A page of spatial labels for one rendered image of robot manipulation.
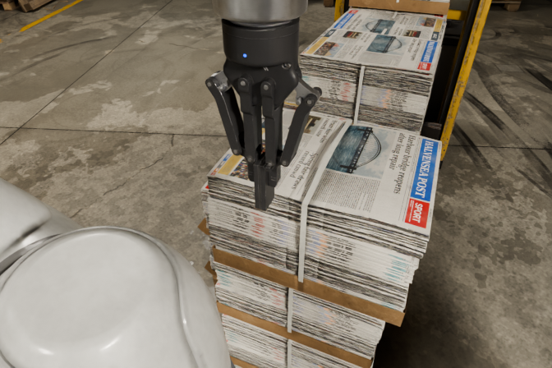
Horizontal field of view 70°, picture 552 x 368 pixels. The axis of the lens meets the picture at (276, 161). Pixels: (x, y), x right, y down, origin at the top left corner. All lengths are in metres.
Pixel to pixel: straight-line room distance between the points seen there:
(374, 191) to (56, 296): 0.50
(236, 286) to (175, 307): 0.66
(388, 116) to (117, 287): 1.00
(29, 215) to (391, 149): 0.59
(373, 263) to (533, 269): 1.63
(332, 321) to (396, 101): 0.61
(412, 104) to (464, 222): 1.28
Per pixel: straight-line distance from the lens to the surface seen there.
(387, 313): 0.75
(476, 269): 2.11
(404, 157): 0.76
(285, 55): 0.38
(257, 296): 0.92
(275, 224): 0.68
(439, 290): 1.96
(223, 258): 0.82
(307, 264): 0.72
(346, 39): 1.32
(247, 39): 0.37
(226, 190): 0.69
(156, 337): 0.26
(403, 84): 1.13
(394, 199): 0.65
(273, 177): 0.47
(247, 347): 1.13
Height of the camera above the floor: 1.47
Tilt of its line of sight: 35 degrees down
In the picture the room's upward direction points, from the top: straight up
